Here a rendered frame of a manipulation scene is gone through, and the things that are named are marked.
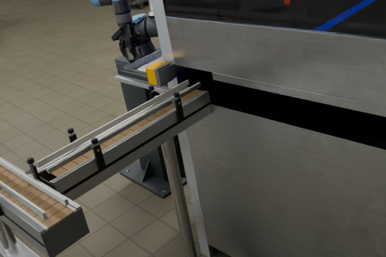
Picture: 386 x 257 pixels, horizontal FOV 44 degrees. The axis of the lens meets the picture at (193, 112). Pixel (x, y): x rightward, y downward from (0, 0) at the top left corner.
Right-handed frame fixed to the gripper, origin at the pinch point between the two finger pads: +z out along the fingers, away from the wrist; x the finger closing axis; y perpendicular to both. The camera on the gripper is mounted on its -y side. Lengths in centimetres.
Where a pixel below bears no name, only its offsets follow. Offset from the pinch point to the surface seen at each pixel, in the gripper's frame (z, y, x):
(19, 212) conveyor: -2, 66, -94
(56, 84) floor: 92, -250, 81
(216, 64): -14, 68, -13
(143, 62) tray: 2.5, 1.9, 5.4
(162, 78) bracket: -7, 46, -20
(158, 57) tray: 3.4, 2.3, 15.3
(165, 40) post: -19.8, 42.7, -12.7
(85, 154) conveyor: -2, 56, -66
